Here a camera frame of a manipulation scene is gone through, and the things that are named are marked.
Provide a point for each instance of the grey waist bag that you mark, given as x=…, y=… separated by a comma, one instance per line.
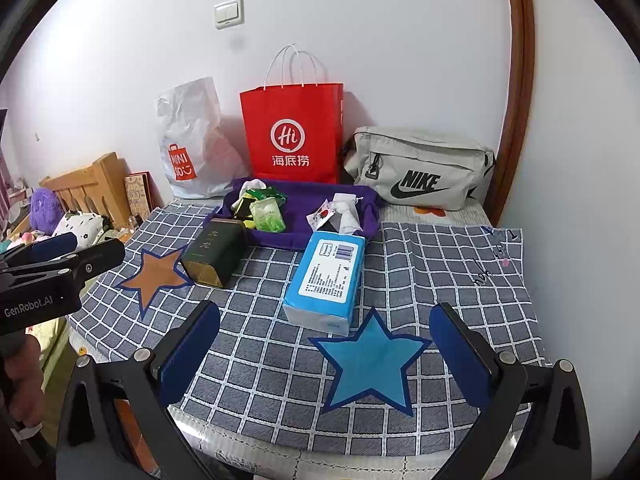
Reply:
x=425, y=160

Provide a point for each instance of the wooden headboard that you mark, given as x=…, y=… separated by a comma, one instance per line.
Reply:
x=95, y=180

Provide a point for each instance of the wooden door frame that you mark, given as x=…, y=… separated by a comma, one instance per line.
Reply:
x=520, y=85

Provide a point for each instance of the green snack packet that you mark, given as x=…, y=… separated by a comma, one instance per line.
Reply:
x=270, y=194

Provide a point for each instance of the light green packet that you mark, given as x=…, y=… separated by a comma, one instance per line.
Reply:
x=267, y=217

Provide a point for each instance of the brown patterned book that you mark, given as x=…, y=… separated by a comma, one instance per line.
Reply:
x=140, y=192

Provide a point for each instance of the blue tissue pack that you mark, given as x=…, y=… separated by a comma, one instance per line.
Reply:
x=325, y=275

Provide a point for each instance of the person's left hand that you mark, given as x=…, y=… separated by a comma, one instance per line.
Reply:
x=22, y=385

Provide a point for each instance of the white black-dotted pillow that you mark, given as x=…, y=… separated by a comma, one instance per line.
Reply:
x=80, y=222

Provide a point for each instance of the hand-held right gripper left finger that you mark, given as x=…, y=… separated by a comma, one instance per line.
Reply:
x=192, y=350

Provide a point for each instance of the dark green tea tin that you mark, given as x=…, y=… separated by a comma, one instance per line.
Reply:
x=212, y=255

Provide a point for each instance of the red paper bag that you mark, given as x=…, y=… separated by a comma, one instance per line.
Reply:
x=295, y=110

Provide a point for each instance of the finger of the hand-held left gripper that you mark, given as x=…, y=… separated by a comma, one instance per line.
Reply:
x=95, y=260
x=52, y=246

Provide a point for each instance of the white plastic shopping bag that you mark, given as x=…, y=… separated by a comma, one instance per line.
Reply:
x=195, y=125

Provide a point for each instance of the purple fabric tray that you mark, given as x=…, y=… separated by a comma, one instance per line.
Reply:
x=300, y=230

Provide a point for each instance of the purple plush toy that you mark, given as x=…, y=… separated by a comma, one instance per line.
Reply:
x=42, y=205

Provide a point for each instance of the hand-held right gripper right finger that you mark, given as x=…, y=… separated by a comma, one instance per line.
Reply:
x=460, y=355

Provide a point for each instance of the white wall switch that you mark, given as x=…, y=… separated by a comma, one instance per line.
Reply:
x=229, y=12

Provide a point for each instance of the red white small packet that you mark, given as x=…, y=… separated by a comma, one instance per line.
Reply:
x=322, y=216

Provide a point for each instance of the white glove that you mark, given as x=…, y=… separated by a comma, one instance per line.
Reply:
x=250, y=187

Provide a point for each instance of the grey checked blanket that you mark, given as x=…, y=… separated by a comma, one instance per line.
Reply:
x=280, y=360

